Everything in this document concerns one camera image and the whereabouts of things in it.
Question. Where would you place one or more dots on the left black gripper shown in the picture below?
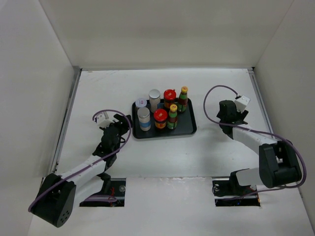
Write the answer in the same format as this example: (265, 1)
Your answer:
(124, 124)

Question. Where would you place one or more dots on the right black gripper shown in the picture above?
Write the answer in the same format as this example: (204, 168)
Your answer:
(241, 116)

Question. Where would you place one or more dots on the spice jar blue label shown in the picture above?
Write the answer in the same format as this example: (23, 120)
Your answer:
(144, 118)

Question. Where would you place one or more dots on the white lid small jar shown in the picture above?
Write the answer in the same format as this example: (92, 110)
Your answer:
(140, 103)

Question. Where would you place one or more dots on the red lid sauce jar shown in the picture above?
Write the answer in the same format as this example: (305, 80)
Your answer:
(169, 97)
(160, 117)

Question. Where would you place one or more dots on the spice jar silver lid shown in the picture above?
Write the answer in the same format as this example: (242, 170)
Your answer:
(154, 99)

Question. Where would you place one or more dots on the green sauce bottle yellow cap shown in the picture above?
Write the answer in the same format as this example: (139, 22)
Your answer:
(183, 99)

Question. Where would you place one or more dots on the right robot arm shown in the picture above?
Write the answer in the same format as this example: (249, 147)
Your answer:
(278, 162)

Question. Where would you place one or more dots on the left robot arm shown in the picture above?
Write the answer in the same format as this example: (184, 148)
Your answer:
(58, 194)

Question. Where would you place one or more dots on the black plastic tray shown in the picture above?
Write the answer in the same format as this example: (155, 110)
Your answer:
(186, 125)

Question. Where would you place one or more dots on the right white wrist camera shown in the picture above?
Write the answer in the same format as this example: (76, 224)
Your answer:
(241, 103)

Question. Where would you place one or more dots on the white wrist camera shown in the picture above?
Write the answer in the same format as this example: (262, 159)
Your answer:
(241, 103)
(102, 120)

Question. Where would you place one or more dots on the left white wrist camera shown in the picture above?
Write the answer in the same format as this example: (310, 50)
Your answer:
(102, 120)

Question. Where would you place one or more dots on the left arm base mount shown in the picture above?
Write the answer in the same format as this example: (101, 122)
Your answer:
(112, 193)

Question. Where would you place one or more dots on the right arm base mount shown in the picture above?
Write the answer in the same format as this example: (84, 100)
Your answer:
(228, 194)

